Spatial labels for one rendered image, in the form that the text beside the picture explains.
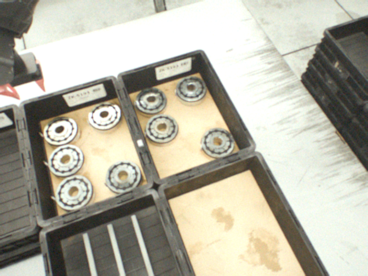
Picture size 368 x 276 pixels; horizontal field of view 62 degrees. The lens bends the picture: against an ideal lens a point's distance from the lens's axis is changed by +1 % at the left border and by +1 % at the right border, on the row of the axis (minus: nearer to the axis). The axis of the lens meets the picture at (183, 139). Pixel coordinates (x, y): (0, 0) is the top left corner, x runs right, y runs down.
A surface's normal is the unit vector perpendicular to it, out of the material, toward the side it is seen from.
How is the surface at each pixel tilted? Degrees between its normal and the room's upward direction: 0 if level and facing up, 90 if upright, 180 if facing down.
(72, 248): 0
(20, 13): 107
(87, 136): 0
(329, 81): 90
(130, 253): 0
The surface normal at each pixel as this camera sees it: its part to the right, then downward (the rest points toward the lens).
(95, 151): 0.00, -0.47
